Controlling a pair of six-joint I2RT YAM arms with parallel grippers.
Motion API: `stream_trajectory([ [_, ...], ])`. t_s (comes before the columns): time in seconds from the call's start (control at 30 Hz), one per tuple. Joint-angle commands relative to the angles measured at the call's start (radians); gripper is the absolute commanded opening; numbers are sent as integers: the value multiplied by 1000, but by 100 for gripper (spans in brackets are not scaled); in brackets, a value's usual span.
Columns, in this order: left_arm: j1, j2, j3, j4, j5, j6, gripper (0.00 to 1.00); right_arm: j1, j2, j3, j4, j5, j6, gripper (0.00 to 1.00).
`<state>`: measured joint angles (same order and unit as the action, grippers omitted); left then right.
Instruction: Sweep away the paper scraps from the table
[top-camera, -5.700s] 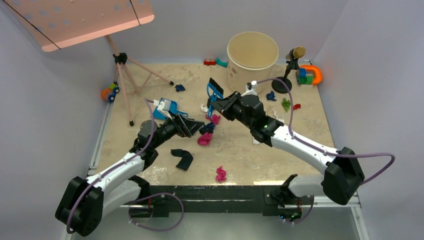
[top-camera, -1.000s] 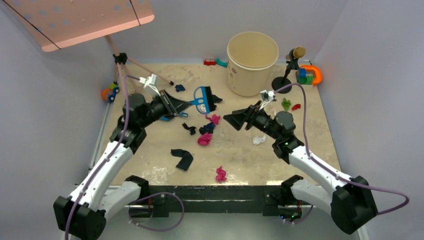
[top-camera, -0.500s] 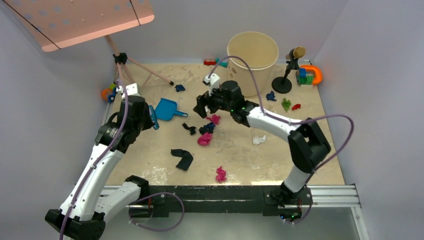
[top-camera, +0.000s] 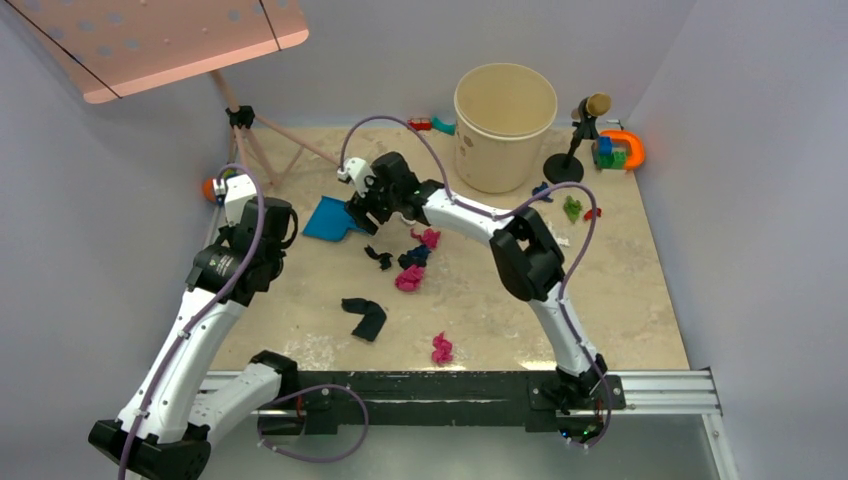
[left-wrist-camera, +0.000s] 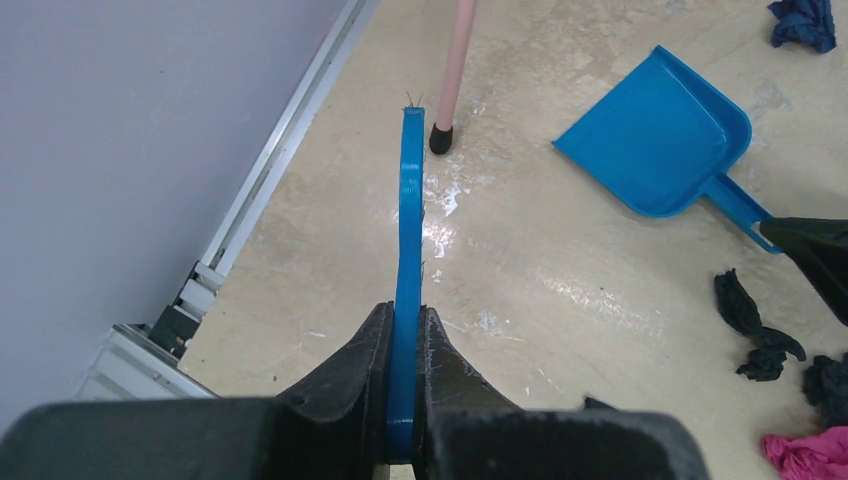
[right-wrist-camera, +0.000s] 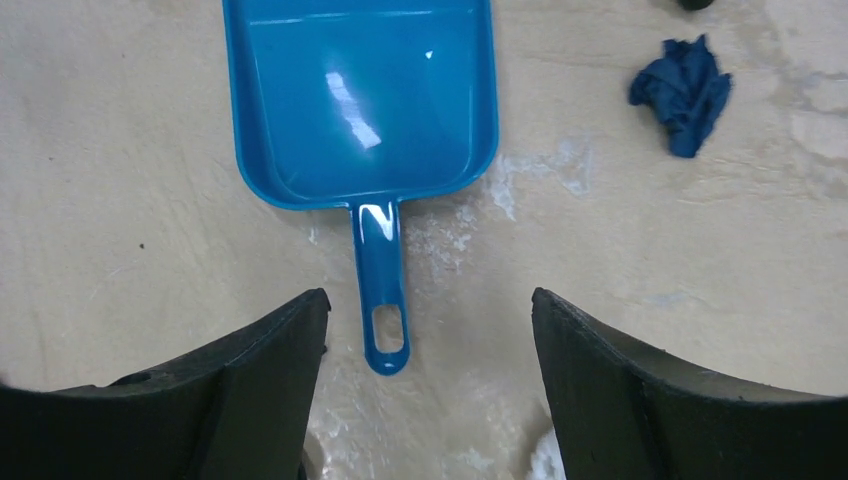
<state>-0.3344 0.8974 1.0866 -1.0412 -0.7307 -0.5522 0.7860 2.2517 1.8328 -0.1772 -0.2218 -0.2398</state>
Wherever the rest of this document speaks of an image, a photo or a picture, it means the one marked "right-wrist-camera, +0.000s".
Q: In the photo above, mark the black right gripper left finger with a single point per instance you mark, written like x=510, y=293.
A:
x=235, y=408

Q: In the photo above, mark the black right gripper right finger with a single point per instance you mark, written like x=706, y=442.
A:
x=624, y=409

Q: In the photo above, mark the blue plastic dustpan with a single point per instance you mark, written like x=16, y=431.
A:
x=363, y=105

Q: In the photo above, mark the white paper scrap right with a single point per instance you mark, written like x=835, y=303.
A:
x=546, y=461

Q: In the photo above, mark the dark blue paper scrap right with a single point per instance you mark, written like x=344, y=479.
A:
x=686, y=91

